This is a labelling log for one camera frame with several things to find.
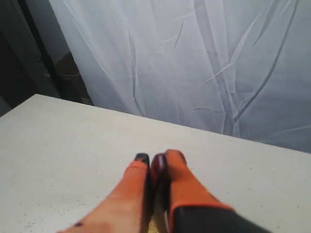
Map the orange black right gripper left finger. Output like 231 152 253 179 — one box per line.
63 153 151 233

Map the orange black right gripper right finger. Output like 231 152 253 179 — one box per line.
164 149 253 233

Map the dark red wooden spoon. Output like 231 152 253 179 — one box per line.
151 153 170 233

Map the white wrinkled backdrop curtain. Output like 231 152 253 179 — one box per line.
50 0 311 152

